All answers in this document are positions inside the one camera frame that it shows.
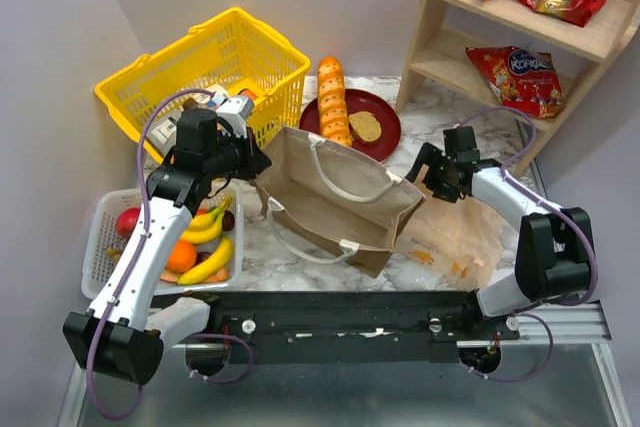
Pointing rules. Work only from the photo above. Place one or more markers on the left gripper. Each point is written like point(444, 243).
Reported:
point(252, 158)

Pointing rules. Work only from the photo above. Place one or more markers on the yellow plastic shopping basket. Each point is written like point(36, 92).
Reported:
point(232, 50)

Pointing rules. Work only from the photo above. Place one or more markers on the dark red round plate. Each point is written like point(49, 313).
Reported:
point(356, 101)

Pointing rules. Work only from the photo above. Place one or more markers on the white plastic fruit basket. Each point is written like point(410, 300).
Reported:
point(98, 268)

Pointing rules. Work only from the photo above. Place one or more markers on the long orange bread loaf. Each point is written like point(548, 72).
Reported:
point(332, 109)

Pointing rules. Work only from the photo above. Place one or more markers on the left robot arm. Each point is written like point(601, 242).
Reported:
point(117, 335)

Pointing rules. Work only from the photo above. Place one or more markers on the dark plum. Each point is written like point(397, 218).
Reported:
point(228, 221)

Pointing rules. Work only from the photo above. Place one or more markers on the brown bread slice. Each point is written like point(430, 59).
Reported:
point(365, 127)

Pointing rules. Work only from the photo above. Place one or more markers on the peach plastic grocery bag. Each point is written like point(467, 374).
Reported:
point(459, 241)

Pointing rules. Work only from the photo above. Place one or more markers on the longan bunch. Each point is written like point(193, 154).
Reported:
point(114, 251)

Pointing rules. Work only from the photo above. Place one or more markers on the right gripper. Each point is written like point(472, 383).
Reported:
point(430, 173)

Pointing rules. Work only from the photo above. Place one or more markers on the burlap tote bag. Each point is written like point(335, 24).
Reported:
point(328, 203)

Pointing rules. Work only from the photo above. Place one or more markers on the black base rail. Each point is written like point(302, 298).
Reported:
point(349, 327)

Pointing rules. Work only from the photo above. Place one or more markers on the orange capped bottle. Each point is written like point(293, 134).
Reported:
point(248, 93)

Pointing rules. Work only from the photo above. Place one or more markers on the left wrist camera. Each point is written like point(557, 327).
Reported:
point(236, 110)

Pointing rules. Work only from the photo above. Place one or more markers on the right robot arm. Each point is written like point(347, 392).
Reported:
point(555, 258)

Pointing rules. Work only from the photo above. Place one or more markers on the front yellow banana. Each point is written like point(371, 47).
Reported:
point(213, 269)

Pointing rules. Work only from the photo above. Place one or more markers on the grey box in basket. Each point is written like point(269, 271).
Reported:
point(162, 133)

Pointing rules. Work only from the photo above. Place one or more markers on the orange fruit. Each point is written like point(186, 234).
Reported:
point(182, 258)

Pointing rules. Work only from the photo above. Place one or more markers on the red Konfeti candy bag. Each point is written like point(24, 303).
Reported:
point(520, 79)

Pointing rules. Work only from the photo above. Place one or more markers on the yellow banana bunch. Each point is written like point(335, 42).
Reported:
point(206, 227)

